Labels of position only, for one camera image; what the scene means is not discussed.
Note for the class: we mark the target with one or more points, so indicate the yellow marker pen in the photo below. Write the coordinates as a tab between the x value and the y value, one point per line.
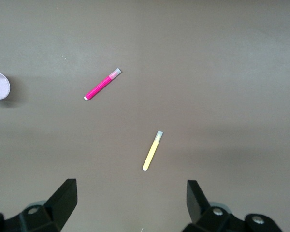
151	152

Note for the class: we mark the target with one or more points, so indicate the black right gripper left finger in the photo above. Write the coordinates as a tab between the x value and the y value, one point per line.
58	207

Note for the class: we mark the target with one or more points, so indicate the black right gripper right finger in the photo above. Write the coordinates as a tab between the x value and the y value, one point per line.
200	210

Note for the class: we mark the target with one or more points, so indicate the pink marker pen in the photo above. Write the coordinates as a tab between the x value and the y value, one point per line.
100	85

